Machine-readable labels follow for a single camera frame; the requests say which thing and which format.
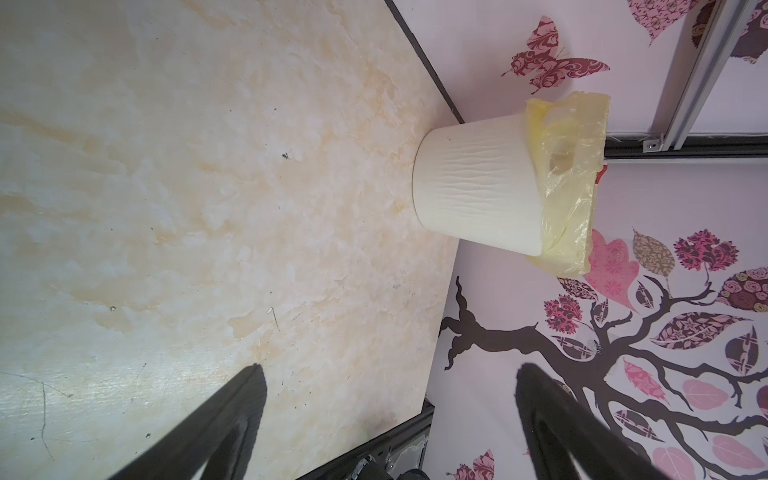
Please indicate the red yellow label bottle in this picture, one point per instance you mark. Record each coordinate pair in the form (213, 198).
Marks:
(601, 173)

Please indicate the black base frame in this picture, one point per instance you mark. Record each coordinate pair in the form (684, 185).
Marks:
(398, 453)

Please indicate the aluminium rail back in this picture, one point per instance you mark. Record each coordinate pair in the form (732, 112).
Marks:
(719, 38)

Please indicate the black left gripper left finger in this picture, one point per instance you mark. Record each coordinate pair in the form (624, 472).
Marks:
(215, 441)

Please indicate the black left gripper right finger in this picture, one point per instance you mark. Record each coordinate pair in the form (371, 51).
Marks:
(564, 438)

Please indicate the cream bin yellow bag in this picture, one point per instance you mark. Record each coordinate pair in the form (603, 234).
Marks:
(524, 183)

